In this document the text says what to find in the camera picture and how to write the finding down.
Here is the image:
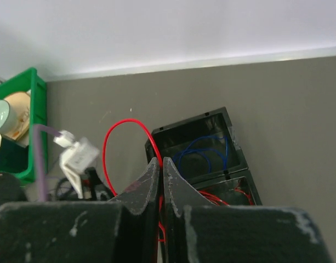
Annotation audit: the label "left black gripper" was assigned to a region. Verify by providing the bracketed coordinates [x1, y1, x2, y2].
[55, 167, 113, 201]

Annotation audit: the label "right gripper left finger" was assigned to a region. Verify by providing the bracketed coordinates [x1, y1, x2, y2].
[107, 157, 160, 262]

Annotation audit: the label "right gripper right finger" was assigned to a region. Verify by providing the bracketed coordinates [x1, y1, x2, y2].
[163, 157, 213, 262]

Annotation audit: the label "red thin wires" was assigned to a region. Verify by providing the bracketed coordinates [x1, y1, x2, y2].
[102, 118, 253, 263]

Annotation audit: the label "blue thin wire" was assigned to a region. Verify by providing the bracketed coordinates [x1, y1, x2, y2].
[173, 135, 229, 174]

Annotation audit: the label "black three-compartment tray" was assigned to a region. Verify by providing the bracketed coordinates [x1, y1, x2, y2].
[152, 107, 262, 205]

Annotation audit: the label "green plastic bin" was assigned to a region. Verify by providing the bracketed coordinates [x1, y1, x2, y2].
[0, 67, 47, 185]

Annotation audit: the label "wooden round plate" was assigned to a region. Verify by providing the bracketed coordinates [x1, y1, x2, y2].
[4, 92, 31, 141]

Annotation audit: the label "light teal bowl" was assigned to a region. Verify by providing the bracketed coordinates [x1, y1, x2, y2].
[0, 100, 10, 132]

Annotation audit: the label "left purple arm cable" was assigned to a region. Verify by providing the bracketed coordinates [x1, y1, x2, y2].
[35, 123, 61, 203]

